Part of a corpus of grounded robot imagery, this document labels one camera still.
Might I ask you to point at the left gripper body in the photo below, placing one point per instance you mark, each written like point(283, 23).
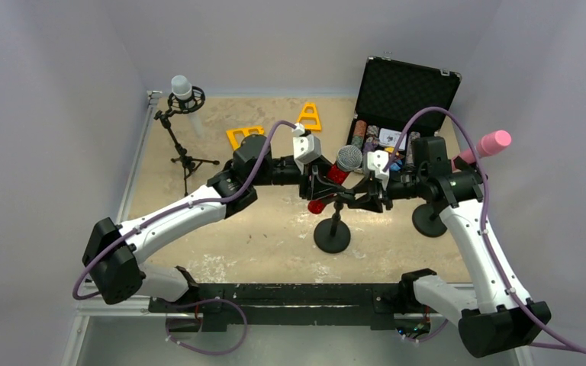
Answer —
point(311, 182)

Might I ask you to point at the aluminium frame rail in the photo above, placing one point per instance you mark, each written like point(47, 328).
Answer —
point(80, 324)

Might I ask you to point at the white card deck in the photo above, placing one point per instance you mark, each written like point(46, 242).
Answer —
point(387, 139)

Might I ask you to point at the yellow triangle block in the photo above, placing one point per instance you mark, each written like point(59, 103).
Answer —
point(309, 117)
point(237, 135)

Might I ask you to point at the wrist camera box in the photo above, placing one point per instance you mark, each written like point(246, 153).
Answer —
point(374, 164)
point(306, 146)

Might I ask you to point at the yellow triangle block rear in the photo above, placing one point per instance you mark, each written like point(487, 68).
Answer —
point(309, 117)

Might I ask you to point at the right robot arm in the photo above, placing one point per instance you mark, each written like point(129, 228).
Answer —
point(501, 313)

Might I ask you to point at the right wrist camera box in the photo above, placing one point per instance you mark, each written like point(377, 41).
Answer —
point(374, 164)

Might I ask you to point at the yellow triangle block left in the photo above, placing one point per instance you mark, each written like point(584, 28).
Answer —
point(237, 135)

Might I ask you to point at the black tripod shock-mount stand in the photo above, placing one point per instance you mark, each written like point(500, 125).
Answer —
point(182, 136)

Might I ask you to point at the pink microphone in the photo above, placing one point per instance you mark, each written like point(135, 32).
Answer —
point(489, 145)

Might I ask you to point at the red glitter microphone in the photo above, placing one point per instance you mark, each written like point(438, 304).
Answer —
point(348, 159)

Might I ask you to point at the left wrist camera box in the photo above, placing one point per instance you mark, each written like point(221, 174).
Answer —
point(306, 146)

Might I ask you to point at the black poker chip case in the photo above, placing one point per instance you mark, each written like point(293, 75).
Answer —
point(392, 92)

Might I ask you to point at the black round-base clip stand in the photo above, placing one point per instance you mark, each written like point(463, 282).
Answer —
point(450, 189)

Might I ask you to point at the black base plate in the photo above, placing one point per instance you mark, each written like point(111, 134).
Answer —
point(379, 306)

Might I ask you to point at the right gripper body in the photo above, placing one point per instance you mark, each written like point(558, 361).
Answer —
point(380, 190)

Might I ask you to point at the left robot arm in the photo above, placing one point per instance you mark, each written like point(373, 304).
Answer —
point(115, 257)

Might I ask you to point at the white microphone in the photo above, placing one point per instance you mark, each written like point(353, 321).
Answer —
point(190, 99)

